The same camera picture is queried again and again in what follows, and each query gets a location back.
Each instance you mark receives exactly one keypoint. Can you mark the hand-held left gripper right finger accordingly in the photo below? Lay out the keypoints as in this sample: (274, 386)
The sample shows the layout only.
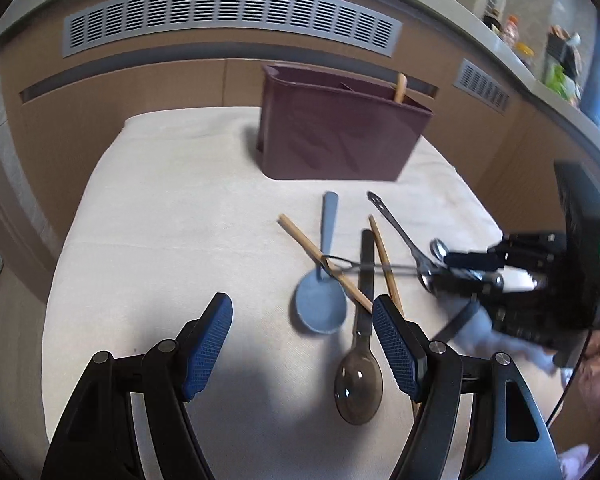
(395, 345)

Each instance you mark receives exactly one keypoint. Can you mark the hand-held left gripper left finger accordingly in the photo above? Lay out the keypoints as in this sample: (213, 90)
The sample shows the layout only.
(207, 345)

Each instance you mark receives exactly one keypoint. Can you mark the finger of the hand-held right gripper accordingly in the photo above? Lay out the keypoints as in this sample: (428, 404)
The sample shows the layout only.
(472, 260)
(465, 285)

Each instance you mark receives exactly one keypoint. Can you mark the blue plastic spoon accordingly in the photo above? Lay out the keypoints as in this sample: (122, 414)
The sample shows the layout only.
(320, 305)

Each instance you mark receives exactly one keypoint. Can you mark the wooden chopstick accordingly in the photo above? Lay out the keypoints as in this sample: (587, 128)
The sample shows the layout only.
(382, 255)
(305, 242)

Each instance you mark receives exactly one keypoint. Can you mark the maroon plastic utensil holder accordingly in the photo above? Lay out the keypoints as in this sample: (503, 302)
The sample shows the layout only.
(340, 130)

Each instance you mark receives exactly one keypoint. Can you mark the white tablecloth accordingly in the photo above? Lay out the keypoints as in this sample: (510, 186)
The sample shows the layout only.
(155, 235)

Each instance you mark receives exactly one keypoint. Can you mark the small grey ventilation grille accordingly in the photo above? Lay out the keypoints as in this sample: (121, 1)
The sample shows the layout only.
(482, 85)

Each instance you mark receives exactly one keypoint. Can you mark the green package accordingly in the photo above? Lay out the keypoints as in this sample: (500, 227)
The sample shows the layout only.
(557, 80)

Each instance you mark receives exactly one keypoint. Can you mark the black countertop container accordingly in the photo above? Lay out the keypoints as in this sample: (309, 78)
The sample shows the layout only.
(562, 50)

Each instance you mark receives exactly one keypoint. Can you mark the yellow-capped bottle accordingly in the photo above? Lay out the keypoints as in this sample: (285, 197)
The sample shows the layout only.
(526, 55)

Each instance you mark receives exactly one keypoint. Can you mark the orange drink bottle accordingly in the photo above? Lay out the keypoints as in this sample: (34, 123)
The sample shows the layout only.
(510, 32)

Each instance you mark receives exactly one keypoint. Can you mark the large grey ventilation grille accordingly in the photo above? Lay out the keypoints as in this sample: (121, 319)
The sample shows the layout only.
(230, 15)

